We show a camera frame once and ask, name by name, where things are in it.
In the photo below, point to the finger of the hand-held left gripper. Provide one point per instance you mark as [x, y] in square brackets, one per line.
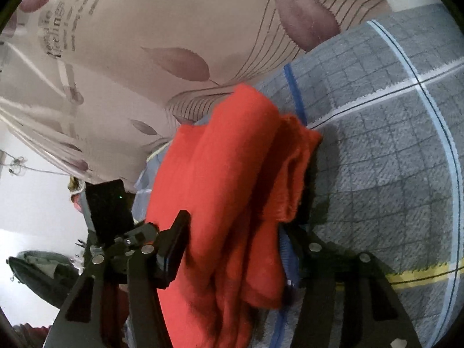
[137, 235]

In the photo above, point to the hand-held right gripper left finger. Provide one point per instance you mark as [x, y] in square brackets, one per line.
[167, 261]

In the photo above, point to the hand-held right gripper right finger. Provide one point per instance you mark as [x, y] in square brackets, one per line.
[288, 257]

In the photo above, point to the red knit garment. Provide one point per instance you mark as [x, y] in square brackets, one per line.
[224, 174]

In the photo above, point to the light blue checked sheet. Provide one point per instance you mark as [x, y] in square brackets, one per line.
[145, 188]

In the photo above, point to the dark green bag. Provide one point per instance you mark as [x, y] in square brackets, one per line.
[40, 275]

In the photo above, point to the grey plaid blanket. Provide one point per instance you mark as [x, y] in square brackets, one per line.
[380, 152]

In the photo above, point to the leaf print curtain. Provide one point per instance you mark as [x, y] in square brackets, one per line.
[145, 18]

